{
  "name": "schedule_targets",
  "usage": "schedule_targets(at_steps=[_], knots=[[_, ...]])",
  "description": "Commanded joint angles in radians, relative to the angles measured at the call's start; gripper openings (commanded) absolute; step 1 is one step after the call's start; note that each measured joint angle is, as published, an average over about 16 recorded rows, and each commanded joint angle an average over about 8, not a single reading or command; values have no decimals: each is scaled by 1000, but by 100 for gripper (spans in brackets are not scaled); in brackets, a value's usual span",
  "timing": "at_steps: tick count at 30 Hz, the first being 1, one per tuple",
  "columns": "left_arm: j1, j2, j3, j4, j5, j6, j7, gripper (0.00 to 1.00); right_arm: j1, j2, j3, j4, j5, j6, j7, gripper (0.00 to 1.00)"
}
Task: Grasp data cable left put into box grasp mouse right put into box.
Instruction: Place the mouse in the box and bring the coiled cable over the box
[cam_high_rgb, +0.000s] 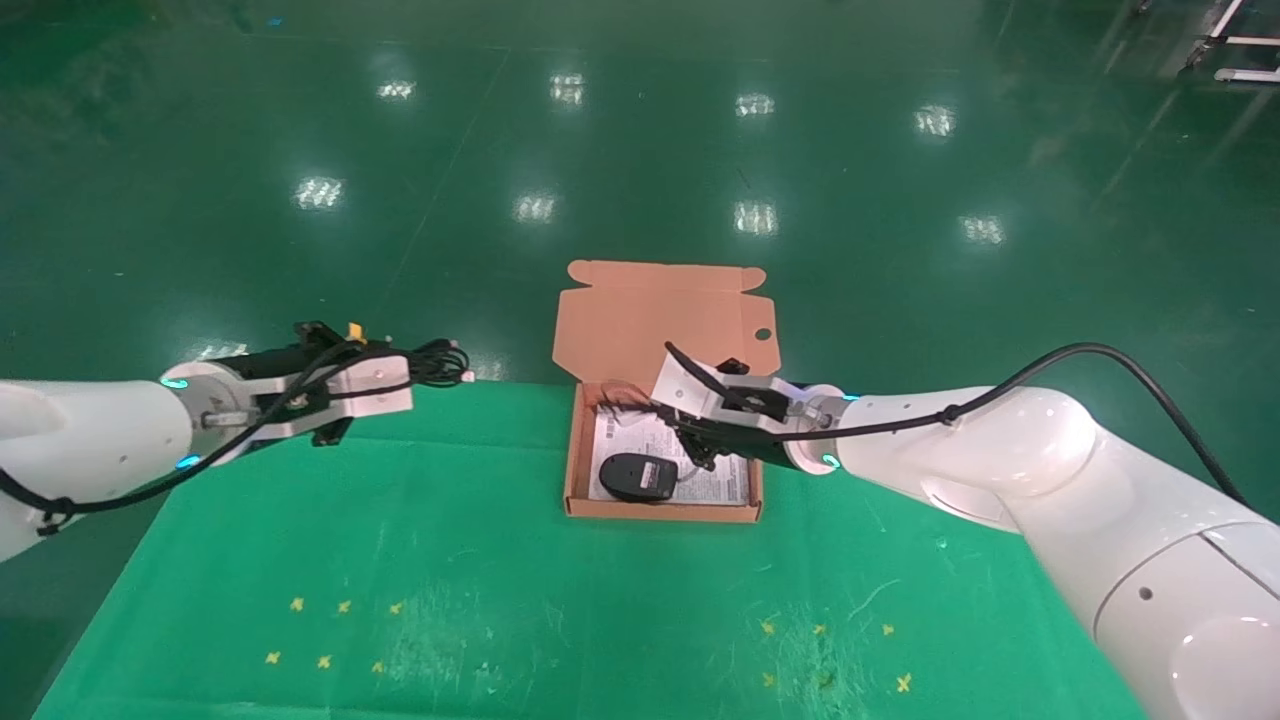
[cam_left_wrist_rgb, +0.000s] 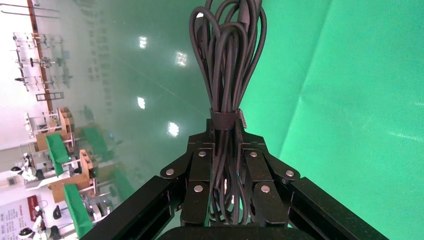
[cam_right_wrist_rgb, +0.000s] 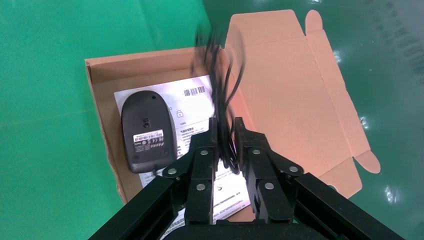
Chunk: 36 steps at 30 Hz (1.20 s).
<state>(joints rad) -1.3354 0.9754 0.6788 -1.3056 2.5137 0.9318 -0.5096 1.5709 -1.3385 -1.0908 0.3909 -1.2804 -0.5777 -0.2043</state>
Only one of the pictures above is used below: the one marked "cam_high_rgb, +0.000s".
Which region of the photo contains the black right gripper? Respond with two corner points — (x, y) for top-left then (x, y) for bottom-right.
(676, 356), (803, 473)

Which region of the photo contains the black data cable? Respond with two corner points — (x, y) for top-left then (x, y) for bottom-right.
(385, 338), (474, 390)

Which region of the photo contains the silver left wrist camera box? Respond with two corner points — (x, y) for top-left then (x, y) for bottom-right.
(253, 354), (415, 442)

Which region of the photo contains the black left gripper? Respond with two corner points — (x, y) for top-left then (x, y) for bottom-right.
(234, 321), (369, 448)

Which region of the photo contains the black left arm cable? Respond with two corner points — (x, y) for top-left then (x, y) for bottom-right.
(0, 338), (366, 533)

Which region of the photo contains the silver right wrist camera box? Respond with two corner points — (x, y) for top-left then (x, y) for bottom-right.
(651, 349), (803, 429)

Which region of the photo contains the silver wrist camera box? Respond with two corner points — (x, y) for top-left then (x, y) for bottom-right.
(651, 349), (803, 429)
(253, 354), (415, 442)

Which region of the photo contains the white printed instruction sheet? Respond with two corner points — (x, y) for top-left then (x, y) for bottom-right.
(586, 404), (752, 507)

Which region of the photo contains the orange cardboard box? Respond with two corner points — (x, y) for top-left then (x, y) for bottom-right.
(551, 261), (777, 524)

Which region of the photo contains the white metal frame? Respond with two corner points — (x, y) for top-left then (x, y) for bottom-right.
(1184, 0), (1280, 87)

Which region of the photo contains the black wired mouse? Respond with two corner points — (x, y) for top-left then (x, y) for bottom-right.
(596, 380), (706, 504)

